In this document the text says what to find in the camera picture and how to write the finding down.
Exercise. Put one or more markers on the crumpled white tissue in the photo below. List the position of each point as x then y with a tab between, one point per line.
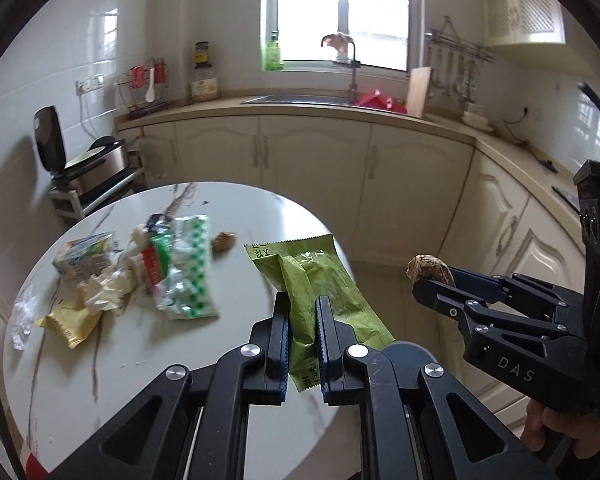
105	290

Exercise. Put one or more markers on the green checkered white packet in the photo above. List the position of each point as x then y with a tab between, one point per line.
192	270

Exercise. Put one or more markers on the brown nut shell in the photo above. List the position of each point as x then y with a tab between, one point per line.
224	241
429	269

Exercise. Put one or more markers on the white spoon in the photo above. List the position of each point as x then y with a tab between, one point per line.
150	87

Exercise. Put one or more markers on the person's right hand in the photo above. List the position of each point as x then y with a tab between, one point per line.
565	432

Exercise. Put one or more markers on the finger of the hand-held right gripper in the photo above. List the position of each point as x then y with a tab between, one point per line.
442	300
480	278

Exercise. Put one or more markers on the milk carton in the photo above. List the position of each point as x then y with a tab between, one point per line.
84	256

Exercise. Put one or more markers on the metal faucet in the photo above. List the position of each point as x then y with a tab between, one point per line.
352	75

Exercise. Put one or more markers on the grey storage rack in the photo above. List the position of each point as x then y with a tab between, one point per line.
95	195

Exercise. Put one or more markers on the clear plastic wrapper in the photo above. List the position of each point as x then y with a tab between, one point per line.
24	317

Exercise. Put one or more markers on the dark jar with yellow label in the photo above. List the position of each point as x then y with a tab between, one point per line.
203	55

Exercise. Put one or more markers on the white wall socket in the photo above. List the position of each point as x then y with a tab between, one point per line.
89	84

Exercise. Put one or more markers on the green bottle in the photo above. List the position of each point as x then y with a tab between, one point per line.
274	55

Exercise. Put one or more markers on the white dishes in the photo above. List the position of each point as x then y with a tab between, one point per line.
477	116

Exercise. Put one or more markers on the green snack wrapper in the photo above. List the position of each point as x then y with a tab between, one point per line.
320	280

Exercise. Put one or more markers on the window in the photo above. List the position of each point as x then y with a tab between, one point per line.
337	5

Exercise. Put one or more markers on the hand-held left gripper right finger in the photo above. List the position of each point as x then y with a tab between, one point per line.
324	345

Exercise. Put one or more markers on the yellow snack wrapper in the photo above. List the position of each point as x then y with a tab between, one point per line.
70	324

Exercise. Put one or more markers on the cream kitchen counter cabinets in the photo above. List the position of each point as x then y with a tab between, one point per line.
320	155

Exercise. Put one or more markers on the metal utensil rail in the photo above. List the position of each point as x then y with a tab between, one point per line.
455	47

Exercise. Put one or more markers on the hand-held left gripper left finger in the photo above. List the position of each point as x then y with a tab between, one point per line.
280	345

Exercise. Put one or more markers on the wooden cutting board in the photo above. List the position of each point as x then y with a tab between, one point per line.
419	92

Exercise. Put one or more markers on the red plastic basin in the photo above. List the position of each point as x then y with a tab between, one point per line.
380	101

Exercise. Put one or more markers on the red and green wrapper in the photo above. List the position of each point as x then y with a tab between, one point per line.
155	260

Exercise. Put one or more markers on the glass jar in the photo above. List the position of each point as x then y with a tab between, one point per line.
204	87

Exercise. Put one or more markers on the rice cooker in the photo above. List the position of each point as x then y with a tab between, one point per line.
80	160

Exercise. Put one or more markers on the cream upper cabinet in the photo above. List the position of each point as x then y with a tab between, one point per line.
520	5

